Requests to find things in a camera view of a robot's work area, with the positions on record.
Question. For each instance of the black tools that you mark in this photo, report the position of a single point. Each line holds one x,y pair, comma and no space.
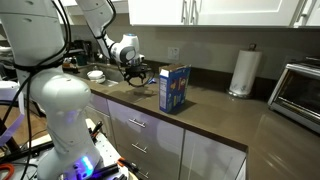
96,128

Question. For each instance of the white upper cabinet door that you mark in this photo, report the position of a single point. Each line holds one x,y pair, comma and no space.
315,13
153,11
246,11

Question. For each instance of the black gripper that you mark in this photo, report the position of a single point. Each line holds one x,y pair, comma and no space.
136,70

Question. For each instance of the white rounded object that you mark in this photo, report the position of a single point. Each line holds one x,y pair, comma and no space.
8,90

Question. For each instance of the grey drawer stack front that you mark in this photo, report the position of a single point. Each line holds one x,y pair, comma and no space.
156,133

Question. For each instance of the steel kitchen sink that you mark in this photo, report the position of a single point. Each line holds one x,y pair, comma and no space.
113,75

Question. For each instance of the black clamp tool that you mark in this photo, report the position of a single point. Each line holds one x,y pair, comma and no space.
106,170

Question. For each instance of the black bar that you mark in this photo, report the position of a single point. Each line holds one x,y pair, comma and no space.
20,153

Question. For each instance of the small blue sachet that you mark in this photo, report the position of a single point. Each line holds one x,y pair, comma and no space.
152,81

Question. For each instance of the white paper towel roll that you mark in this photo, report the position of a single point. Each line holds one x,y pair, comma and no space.
233,94
245,71

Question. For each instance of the blue snack box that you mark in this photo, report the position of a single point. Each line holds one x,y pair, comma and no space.
175,90

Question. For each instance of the white bowl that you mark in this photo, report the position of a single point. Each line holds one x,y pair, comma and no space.
96,75

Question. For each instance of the white wall outlet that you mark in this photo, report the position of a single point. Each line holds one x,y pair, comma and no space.
173,53

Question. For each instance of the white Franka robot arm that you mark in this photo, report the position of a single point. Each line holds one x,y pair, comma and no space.
60,96

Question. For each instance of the chrome faucet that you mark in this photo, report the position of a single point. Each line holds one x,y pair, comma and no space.
101,59

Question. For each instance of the orange and black tool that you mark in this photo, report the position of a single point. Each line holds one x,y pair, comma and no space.
128,164

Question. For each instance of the grey lower cabinet door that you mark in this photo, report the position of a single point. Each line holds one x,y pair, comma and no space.
210,156

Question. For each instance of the stainless toaster oven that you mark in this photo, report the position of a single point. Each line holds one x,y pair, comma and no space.
296,93

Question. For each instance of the grey sink cabinet front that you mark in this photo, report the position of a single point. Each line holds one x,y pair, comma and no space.
99,105

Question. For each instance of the metal robot mounting table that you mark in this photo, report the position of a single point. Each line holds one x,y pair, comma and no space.
106,150

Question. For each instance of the black coffee maker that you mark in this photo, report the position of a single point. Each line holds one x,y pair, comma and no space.
81,50

